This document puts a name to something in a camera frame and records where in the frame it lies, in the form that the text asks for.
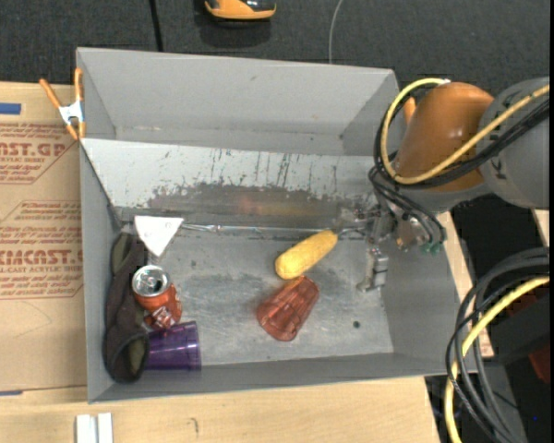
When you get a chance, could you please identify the yellow toy corn cob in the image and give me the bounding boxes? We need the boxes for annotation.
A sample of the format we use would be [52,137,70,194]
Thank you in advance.
[274,229,340,281]

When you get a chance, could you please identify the dark brown cloth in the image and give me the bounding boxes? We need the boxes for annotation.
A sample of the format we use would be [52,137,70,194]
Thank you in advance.
[102,232,151,385]

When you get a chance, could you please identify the grey metal bin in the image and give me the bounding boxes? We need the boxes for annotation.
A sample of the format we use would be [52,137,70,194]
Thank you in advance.
[75,46,465,404]

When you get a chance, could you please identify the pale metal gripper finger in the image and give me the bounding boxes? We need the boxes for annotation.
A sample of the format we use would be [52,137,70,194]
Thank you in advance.
[372,252,391,293]
[355,245,376,293]

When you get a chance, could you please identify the orange clear plastic cup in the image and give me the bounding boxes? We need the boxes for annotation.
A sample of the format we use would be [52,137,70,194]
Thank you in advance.
[256,274,320,342]

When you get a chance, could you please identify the white triangular piece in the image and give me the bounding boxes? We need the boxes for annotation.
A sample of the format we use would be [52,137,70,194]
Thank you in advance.
[133,215,186,257]

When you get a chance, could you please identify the purple clear plastic cup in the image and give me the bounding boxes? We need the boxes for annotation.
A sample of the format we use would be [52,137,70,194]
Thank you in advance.
[143,319,203,372]

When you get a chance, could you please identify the brown cardboard board, red print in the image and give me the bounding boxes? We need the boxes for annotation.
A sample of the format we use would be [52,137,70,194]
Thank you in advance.
[0,79,90,398]

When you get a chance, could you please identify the orange soda can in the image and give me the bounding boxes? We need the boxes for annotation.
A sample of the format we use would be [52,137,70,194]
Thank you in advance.
[131,264,184,332]

